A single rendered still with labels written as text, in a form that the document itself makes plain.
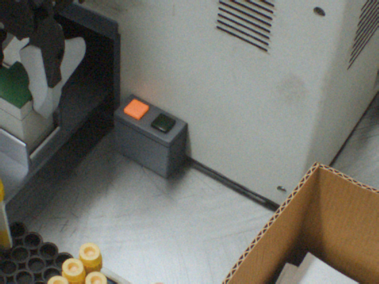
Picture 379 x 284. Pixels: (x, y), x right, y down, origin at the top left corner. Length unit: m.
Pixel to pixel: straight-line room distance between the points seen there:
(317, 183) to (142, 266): 0.18
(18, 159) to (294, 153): 0.23
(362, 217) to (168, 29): 0.22
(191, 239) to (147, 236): 0.04
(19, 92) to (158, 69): 0.12
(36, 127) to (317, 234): 0.25
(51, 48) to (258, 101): 0.17
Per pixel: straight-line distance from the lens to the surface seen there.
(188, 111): 0.75
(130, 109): 0.76
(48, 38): 0.63
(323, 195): 0.64
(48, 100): 0.69
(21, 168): 0.74
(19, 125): 0.71
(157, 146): 0.76
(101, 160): 0.79
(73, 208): 0.76
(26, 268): 0.70
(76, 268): 0.59
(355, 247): 0.66
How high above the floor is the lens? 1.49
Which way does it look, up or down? 50 degrees down
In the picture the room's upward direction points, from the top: 5 degrees clockwise
